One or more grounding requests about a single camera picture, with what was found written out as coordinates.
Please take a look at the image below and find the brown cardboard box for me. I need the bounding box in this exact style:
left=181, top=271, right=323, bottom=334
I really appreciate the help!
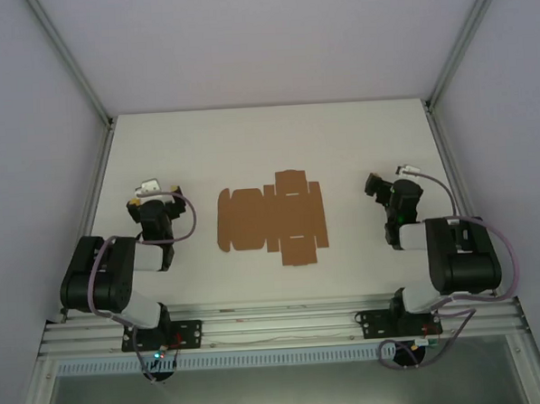
left=213, top=167, right=331, bottom=272

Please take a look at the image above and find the grey metal sheet panel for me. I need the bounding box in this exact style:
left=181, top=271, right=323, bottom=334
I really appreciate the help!
left=33, top=351, right=531, bottom=404

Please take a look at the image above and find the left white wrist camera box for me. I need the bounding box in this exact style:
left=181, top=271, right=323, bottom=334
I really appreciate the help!
left=134, top=178, right=165, bottom=202

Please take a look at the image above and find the left aluminium side rail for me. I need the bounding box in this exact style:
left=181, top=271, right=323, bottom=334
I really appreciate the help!
left=48, top=118, right=126, bottom=323

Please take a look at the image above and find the aluminium side rail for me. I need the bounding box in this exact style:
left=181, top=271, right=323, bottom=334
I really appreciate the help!
left=48, top=118, right=126, bottom=323
left=422, top=99, right=500, bottom=301

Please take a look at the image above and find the right aluminium side rail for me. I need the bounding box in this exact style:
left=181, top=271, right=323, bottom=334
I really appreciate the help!
left=422, top=99, right=500, bottom=301

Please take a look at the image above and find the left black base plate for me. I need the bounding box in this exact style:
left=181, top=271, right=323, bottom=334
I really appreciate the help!
left=119, top=318, right=204, bottom=354

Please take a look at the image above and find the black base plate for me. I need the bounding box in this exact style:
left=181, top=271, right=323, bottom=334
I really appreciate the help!
left=119, top=318, right=204, bottom=354
left=355, top=305, right=444, bottom=343

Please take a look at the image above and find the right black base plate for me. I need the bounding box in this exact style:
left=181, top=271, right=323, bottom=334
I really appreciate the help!
left=355, top=305, right=444, bottom=343

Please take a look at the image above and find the black round cable grommet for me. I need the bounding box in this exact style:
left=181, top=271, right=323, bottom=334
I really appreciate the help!
left=392, top=338, right=427, bottom=371
left=142, top=367, right=176, bottom=385

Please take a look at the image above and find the aluminium mounting rail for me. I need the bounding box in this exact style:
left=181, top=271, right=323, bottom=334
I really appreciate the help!
left=35, top=287, right=529, bottom=360

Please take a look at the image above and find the left aluminium frame post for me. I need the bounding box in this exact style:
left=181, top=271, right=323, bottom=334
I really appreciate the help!
left=25, top=0, right=116, bottom=129

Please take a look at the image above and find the aluminium frame post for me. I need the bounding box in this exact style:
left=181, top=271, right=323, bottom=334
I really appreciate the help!
left=25, top=0, right=116, bottom=129
left=420, top=0, right=515, bottom=108

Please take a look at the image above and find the grey slotted cable duct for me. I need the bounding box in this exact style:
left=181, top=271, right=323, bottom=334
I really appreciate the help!
left=56, top=344, right=397, bottom=377

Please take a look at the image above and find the right aluminium frame post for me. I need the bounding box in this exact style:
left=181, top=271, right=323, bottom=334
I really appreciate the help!
left=420, top=0, right=515, bottom=108

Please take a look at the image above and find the aluminium frame beam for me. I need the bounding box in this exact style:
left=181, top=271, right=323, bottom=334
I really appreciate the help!
left=506, top=332, right=540, bottom=404
left=13, top=357, right=60, bottom=404

